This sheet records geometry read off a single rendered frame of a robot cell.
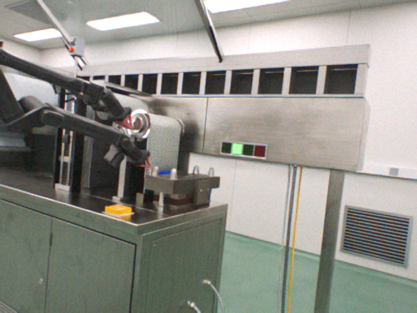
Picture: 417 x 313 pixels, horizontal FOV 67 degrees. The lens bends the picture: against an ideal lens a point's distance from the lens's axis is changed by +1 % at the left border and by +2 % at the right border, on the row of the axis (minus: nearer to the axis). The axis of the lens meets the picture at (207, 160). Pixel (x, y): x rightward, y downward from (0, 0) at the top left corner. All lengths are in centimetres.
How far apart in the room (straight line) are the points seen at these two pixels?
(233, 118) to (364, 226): 251
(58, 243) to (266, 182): 293
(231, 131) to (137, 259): 77
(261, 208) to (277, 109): 267
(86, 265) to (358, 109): 125
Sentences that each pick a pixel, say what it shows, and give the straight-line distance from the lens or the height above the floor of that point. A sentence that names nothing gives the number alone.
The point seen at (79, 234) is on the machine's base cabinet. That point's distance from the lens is 139.
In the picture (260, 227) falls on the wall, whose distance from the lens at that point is 410.
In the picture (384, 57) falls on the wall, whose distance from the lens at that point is 388.
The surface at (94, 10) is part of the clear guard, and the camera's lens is 203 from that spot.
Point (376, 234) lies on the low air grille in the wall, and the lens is 379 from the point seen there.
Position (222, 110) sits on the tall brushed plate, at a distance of 162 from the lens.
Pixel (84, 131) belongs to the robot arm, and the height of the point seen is 120.
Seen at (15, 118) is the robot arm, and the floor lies 121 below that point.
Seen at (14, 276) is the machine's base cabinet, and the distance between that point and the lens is 185.
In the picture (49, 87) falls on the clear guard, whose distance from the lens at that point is 237.
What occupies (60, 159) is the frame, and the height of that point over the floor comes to 105.
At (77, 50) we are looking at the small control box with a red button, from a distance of 195.
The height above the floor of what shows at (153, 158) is 110.
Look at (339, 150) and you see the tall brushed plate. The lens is 141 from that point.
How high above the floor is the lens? 119
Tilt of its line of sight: 3 degrees down
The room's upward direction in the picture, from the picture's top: 6 degrees clockwise
